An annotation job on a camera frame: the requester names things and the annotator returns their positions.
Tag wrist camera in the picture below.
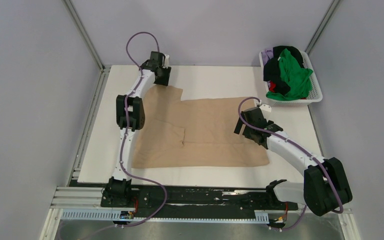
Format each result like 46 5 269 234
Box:
162 54 170 69
259 104 272 114

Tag white slotted cable duct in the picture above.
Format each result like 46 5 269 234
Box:
60 209 270 224

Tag red garment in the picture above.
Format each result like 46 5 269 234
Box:
267 81 277 93

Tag aluminium frame post left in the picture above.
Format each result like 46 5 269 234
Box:
62 0 105 72

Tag green t shirt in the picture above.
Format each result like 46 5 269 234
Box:
266 49 314 101

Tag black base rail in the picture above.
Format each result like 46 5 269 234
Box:
99 178 300 220

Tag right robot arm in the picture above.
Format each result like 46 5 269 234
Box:
234 107 353 216

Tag aluminium frame post right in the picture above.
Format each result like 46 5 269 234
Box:
304 0 343 55

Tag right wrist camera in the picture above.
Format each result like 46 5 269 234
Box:
259 104 272 114

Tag lavender t shirt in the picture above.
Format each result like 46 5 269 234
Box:
261 47 274 65

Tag aluminium frame post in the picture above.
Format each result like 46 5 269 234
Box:
304 0 343 55
62 0 105 72

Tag black t shirt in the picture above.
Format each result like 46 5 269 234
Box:
263 45 304 96

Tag white plastic basket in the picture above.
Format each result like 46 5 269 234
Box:
259 45 323 107

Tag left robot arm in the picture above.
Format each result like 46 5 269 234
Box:
100 51 172 208

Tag beige t shirt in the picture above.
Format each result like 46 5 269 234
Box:
132 85 269 169

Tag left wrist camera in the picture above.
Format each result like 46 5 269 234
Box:
162 54 170 69

